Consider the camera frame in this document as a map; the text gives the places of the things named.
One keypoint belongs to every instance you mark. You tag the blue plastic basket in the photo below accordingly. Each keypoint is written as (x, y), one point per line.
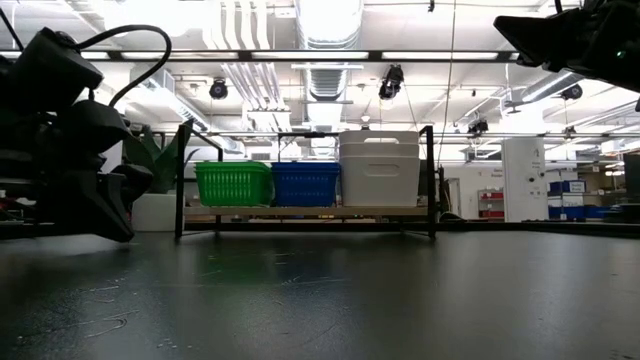
(305, 169)
(305, 190)
(305, 164)

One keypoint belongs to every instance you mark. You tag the black table mat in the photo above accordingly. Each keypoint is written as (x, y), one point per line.
(320, 300)

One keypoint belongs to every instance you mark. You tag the white square pillar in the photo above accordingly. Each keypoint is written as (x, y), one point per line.
(522, 175)

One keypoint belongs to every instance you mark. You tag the green plastic slotted basket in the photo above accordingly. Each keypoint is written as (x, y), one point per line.
(232, 190)
(232, 163)
(232, 168)

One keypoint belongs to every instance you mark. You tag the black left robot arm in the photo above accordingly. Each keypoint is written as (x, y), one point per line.
(15, 150)

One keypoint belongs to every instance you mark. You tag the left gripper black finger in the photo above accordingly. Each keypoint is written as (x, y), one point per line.
(134, 181)
(92, 205)

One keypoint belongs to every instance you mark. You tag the blue labelled storage box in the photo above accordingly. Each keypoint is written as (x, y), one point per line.
(567, 187)

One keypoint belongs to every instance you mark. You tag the rack with red boxes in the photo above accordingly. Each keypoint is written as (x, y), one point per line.
(491, 205)

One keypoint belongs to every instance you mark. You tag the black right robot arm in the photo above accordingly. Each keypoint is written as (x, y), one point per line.
(625, 60)

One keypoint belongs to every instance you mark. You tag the blue storage crate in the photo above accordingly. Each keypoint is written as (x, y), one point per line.
(582, 212)

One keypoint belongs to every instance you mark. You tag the black monitor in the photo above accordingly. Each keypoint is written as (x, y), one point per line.
(632, 175)

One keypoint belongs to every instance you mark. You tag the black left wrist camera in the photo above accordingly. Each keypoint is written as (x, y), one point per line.
(50, 70)

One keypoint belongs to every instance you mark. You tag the artificial green succulent plant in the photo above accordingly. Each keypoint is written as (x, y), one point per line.
(160, 165)

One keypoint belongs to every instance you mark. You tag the silver ventilation duct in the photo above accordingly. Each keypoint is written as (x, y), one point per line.
(327, 30)

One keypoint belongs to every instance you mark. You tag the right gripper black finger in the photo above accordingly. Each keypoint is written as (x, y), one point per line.
(530, 37)

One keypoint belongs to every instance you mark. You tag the white round plant pot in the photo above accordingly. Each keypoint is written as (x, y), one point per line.
(155, 212)

